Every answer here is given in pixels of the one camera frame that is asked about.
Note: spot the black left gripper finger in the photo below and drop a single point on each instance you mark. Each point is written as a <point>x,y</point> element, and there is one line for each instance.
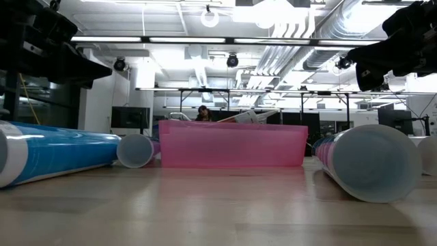
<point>80,70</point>

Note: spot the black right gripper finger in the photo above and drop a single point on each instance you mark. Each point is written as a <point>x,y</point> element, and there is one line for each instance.
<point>370,78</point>

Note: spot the black bar with light tubes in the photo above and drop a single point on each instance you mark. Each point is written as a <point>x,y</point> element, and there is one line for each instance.
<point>230,40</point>

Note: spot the black hanging spot lamp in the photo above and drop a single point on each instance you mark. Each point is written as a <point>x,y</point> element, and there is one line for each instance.
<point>232,61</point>
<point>343,63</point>
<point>119,64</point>

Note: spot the black computer monitor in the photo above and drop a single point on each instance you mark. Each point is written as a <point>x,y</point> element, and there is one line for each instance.
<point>396,120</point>

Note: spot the black television screen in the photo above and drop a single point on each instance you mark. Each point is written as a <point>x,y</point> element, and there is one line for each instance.
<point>129,117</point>

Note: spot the clear plastic bin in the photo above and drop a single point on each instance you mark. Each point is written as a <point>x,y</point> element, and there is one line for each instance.
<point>177,115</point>

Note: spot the seated person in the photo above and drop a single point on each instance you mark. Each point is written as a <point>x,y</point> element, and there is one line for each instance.
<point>203,114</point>

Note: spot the pink translucent plastic bin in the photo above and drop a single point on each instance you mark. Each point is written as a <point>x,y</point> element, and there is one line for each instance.
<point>232,147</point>

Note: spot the silver ventilation duct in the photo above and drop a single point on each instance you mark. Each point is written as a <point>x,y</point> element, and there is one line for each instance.
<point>327,34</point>

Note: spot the black workstation frame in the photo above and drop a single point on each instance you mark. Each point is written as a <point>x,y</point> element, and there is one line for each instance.
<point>205,90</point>

